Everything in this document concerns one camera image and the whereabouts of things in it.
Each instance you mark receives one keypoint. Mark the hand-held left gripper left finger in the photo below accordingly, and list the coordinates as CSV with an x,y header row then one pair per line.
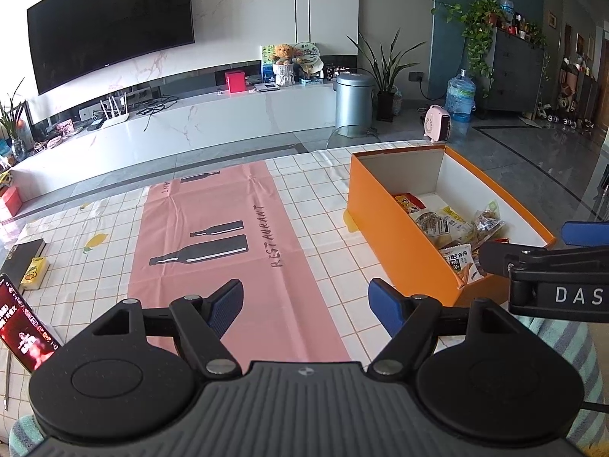
x,y
227,305

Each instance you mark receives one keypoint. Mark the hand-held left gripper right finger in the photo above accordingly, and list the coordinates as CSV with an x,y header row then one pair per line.
x,y
385,307

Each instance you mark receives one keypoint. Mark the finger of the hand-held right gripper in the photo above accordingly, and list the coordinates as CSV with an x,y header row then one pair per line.
x,y
499,256
587,233

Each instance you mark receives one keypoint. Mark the orange cardboard box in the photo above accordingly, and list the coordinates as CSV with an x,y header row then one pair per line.
x,y
395,238

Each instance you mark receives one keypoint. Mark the green white chip bag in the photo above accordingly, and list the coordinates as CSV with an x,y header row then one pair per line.
x,y
435,226

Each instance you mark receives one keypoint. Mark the red snack packet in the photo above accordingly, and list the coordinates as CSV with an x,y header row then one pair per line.
x,y
409,202

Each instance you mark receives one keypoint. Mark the teal striped blanket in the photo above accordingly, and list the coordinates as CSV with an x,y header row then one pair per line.
x,y
571,357

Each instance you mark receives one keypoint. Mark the pink table runner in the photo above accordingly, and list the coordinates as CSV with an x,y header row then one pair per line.
x,y
214,200

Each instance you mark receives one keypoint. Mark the pink space heater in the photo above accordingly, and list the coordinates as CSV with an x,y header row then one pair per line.
x,y
436,123

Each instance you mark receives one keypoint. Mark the blue water jug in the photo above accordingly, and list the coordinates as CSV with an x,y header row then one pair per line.
x,y
460,97

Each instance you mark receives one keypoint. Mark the clear glass side table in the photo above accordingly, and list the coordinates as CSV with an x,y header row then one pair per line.
x,y
352,138

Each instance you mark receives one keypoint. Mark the dark grey dresser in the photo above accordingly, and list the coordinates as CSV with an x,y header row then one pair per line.
x,y
516,71

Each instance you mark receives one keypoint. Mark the white marble tv console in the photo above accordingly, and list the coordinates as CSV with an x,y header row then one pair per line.
x,y
214,123

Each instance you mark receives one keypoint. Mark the long leaf potted plant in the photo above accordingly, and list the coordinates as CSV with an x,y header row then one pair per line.
x,y
386,100

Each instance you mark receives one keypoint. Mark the small yellow box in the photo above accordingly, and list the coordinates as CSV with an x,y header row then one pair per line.
x,y
35,273

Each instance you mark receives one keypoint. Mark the smartphone with lit screen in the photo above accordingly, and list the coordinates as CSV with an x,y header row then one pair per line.
x,y
26,328

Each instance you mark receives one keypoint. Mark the silver trash can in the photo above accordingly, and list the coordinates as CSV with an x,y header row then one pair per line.
x,y
354,104

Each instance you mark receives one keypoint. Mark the black book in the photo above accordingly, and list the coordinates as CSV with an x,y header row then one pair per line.
x,y
24,257

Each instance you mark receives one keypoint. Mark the white wifi router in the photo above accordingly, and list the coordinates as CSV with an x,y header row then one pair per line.
x,y
114,118

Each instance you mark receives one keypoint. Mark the row of small bottles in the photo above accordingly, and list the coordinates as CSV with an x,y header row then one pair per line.
x,y
521,24

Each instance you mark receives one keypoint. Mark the white digital scale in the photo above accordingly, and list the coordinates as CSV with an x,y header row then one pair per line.
x,y
266,86

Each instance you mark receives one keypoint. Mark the small red box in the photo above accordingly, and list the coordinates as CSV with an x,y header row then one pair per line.
x,y
235,82

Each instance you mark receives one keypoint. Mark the trailing ivy plant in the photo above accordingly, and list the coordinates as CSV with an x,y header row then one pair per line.
x,y
478,28

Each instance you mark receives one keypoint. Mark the flat blue box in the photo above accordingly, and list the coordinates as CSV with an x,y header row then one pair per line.
x,y
311,82

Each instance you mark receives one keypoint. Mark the red storage box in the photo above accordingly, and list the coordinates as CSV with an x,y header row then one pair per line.
x,y
10,200

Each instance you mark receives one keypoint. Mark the blue green picture card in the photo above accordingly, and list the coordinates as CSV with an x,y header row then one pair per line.
x,y
266,64

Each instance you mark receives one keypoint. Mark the round paper fan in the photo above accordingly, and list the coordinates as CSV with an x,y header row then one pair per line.
x,y
308,54

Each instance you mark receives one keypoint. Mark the orchid leaf plant glass vase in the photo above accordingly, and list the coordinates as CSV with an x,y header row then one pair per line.
x,y
13,123

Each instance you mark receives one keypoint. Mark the wall power socket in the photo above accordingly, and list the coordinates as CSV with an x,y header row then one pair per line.
x,y
417,76

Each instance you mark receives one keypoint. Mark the pink photo frame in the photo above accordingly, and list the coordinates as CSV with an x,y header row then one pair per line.
x,y
64,128

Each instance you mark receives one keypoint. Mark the black wall television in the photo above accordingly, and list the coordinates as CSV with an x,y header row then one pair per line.
x,y
109,24

